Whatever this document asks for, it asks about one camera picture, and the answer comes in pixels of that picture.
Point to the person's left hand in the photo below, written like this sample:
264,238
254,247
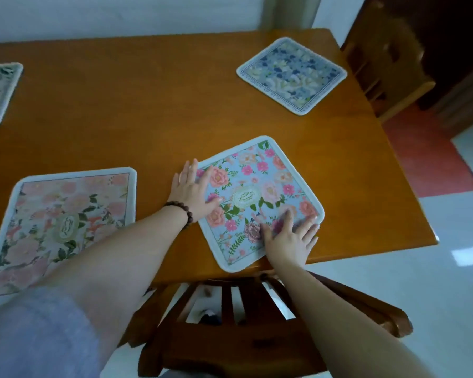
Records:
191,192

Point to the person's right hand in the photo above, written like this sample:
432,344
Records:
291,248

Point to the light blue rose placemat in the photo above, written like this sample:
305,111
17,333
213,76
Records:
256,185

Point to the pale pink floral placemat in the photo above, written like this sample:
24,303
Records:
63,224

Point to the navy white floral placemat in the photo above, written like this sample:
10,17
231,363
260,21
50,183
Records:
291,74

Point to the person's left forearm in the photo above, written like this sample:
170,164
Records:
114,263

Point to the person's right forearm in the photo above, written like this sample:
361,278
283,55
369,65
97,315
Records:
339,330

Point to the orange wooden table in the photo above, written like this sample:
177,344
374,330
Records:
142,94

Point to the wooden dining chair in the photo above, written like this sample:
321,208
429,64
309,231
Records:
220,342
378,43

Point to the red floor mat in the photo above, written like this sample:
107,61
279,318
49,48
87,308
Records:
425,153

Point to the dark brown door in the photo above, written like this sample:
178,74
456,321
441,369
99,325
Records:
457,43

